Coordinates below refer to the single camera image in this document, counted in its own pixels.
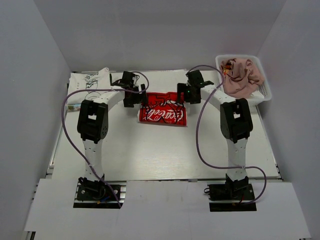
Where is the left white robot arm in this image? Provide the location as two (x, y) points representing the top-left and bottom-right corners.
(77, 71), (149, 182)

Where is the purple cable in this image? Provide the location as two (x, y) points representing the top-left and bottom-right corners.
(61, 71), (150, 209)
(185, 65), (268, 206)

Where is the white red print t-shirt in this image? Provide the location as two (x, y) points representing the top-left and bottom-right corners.
(137, 92), (187, 127)

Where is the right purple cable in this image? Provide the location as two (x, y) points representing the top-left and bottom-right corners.
(185, 65), (268, 206)

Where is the white plastic basket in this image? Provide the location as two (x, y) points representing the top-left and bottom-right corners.
(215, 54), (272, 106)

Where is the folded white cartoon t-shirt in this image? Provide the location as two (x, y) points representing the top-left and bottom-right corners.
(66, 67), (110, 105)

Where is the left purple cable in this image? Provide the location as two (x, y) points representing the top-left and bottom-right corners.
(61, 71), (150, 209)

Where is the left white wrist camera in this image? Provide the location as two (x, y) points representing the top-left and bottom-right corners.
(133, 74), (140, 87)

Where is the pink t-shirt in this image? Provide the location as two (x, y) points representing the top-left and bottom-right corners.
(219, 58), (265, 99)

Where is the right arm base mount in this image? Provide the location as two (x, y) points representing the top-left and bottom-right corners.
(203, 183), (257, 213)

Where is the folded colourful cartoon t-shirt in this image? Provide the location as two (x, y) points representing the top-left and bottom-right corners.
(65, 104), (81, 112)

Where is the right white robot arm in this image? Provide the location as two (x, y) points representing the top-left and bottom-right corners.
(177, 70), (253, 200)

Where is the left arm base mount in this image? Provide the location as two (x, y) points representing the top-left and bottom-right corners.
(73, 182), (126, 210)

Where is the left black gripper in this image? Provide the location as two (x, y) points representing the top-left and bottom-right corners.
(123, 84), (148, 108)

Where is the plain white t-shirt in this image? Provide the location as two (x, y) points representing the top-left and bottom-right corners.
(249, 90), (265, 99)

